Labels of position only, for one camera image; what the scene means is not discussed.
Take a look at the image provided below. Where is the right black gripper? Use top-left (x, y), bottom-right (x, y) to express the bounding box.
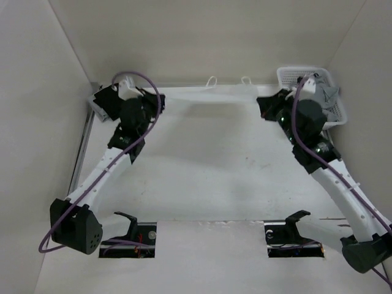
top-left (257, 88), bottom-right (301, 146)

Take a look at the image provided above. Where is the white tank top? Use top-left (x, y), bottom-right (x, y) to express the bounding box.
top-left (165, 76), bottom-right (258, 104)

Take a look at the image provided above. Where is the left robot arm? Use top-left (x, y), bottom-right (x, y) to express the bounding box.
top-left (48, 89), bottom-right (165, 255)

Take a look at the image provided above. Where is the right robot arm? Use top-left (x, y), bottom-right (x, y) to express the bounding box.
top-left (256, 89), bottom-right (391, 273)

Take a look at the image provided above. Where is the folded black tank top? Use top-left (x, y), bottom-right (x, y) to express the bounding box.
top-left (92, 86), bottom-right (124, 121)

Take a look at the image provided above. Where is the folded grey tank top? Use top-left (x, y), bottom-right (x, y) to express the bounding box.
top-left (88, 95), bottom-right (110, 123)

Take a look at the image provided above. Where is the grey tank top in basket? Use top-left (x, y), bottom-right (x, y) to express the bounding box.
top-left (312, 73), bottom-right (339, 122)

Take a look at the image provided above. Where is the white plastic basket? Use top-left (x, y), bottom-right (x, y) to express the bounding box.
top-left (276, 66), bottom-right (348, 130)

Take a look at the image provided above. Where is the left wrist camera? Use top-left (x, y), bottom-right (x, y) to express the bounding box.
top-left (112, 76), bottom-right (141, 100)

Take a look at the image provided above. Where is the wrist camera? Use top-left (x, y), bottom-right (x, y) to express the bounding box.
top-left (112, 76), bottom-right (141, 100)
top-left (286, 78), bottom-right (316, 100)

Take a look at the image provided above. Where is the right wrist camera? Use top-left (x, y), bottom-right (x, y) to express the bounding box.
top-left (286, 78), bottom-right (316, 100)

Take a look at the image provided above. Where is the right metal table rail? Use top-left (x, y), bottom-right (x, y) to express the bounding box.
top-left (322, 130), bottom-right (334, 145)

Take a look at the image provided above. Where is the metal table rail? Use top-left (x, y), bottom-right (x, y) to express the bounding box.
top-left (322, 130), bottom-right (334, 145)
top-left (59, 81), bottom-right (104, 222)

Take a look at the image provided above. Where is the left metal table rail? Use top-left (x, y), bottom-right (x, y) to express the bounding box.
top-left (59, 81), bottom-right (104, 222)

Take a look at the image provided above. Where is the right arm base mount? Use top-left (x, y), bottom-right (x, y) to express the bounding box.
top-left (264, 210), bottom-right (325, 258)

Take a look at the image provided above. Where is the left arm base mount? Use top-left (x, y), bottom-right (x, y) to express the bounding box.
top-left (99, 212), bottom-right (157, 259)

